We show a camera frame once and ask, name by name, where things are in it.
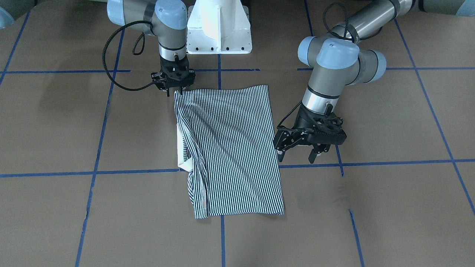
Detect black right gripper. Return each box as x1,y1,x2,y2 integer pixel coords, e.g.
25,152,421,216
151,59,196,93

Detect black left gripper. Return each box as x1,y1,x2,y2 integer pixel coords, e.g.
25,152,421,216
273,106,347,164

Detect striped polo shirt white collar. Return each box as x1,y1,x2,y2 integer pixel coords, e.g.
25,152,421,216
174,85,284,219

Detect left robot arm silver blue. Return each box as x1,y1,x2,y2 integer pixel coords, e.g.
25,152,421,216
273,0,474,163

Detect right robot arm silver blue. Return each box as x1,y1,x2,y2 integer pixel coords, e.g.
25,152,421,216
102,0,196,93

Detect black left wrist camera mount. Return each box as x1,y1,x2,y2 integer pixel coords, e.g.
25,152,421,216
314,114,347,145

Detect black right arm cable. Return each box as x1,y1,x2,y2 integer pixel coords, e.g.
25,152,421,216
101,20,160,92

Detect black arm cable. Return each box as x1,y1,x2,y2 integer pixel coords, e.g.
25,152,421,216
276,2,375,130
101,20,160,92

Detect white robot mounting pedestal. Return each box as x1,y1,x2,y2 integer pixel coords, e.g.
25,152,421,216
186,0,253,55

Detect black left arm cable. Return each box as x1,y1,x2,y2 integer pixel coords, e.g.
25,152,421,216
276,2,375,130

